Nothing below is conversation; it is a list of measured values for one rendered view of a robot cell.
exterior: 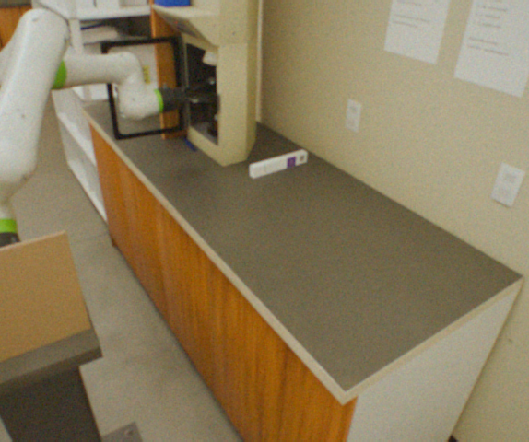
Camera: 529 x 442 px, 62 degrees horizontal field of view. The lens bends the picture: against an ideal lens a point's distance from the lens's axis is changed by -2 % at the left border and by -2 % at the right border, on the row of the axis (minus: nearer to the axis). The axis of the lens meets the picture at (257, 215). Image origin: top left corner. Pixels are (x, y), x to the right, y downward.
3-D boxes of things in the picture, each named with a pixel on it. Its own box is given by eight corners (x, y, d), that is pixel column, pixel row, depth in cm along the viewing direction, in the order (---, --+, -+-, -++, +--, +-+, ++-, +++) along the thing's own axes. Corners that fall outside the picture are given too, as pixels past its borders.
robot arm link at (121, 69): (48, 94, 135) (71, 87, 130) (37, 56, 133) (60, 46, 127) (130, 87, 165) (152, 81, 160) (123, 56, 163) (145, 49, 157)
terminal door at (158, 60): (184, 130, 196) (178, 35, 174) (114, 141, 184) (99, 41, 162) (183, 129, 196) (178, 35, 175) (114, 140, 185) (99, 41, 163)
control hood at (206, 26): (181, 29, 175) (179, 2, 169) (220, 45, 152) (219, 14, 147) (153, 31, 169) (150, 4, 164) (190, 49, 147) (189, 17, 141)
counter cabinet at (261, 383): (203, 216, 318) (197, 92, 269) (440, 453, 176) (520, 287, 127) (111, 245, 286) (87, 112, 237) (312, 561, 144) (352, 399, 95)
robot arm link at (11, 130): (-29, 151, 79) (36, -14, 107) (-57, 191, 88) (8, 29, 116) (41, 180, 87) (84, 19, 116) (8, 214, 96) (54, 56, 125)
